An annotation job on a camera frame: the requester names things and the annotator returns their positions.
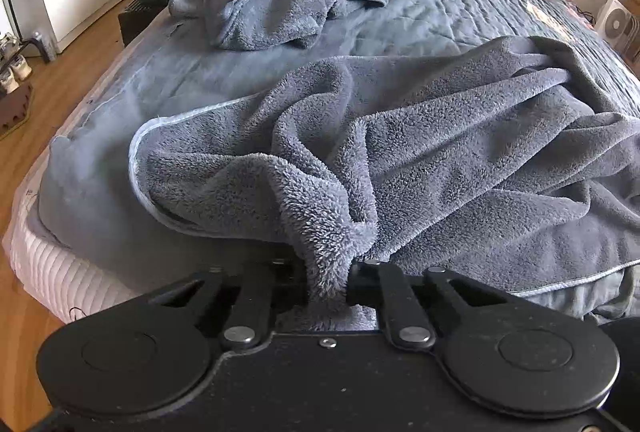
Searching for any brown mat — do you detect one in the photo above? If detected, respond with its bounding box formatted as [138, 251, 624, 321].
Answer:
[0, 81, 37, 139]

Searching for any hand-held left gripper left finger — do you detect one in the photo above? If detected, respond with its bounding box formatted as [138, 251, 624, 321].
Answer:
[145, 257, 308, 352]

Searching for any black bedside box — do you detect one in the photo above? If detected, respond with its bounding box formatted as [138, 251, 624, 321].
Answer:
[119, 0, 168, 47]

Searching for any grey fleece towel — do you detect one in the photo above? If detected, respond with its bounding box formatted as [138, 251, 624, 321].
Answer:
[129, 35, 640, 313]

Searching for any white box fan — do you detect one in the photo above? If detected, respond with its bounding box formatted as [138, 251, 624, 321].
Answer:
[595, 0, 640, 59]

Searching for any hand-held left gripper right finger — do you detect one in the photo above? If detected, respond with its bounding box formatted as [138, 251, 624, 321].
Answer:
[345, 259, 506, 350]

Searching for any pile of shoes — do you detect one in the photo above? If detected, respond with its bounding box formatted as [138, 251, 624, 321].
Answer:
[0, 32, 33, 94]

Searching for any blue-grey printed quilt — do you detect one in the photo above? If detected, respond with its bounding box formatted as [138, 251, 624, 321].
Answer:
[37, 0, 640, 330]

